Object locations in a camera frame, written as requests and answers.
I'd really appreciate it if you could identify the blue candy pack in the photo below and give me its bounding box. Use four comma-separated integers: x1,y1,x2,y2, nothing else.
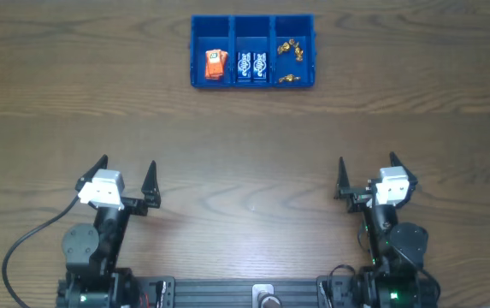
252,50,269,83
236,50,253,83

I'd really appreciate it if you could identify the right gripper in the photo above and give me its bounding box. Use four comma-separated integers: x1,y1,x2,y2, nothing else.
334,151,419,214

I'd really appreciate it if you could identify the black cable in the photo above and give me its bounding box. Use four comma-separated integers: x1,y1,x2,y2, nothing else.
0,195,80,308
392,246,442,303

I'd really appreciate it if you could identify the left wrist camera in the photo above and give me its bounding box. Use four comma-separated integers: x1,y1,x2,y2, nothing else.
77,169,126,211

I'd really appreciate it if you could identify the blue tray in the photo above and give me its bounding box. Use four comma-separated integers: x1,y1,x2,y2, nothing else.
189,14,317,90

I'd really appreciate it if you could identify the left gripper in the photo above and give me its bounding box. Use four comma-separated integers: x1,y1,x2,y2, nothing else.
74,154,162,217

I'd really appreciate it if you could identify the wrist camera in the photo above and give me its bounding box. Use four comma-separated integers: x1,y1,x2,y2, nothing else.
77,169,126,211
368,166,411,207

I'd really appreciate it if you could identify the mounting rail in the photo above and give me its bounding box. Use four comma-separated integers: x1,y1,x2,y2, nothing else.
56,275,438,308

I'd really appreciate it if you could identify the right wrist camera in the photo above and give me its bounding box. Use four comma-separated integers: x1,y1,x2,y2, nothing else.
368,166,411,207

